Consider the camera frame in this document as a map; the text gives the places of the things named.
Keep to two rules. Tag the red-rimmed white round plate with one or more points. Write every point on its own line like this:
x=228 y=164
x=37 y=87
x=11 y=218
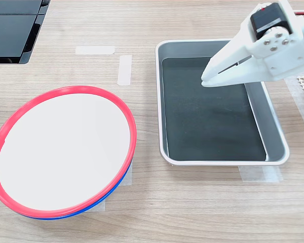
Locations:
x=66 y=152

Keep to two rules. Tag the clear tape strip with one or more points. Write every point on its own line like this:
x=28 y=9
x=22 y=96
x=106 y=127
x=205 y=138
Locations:
x=128 y=177
x=297 y=114
x=124 y=70
x=95 y=50
x=261 y=174

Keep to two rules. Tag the steel rectangular tray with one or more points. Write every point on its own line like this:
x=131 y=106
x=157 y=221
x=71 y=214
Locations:
x=276 y=126

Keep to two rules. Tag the black tray mat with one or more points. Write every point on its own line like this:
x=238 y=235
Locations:
x=207 y=126

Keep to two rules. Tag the blue-rimmed white round plate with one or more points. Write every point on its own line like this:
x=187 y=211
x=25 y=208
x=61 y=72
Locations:
x=121 y=181

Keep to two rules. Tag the black panel device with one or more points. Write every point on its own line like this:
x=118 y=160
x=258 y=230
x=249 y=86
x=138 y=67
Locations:
x=10 y=30

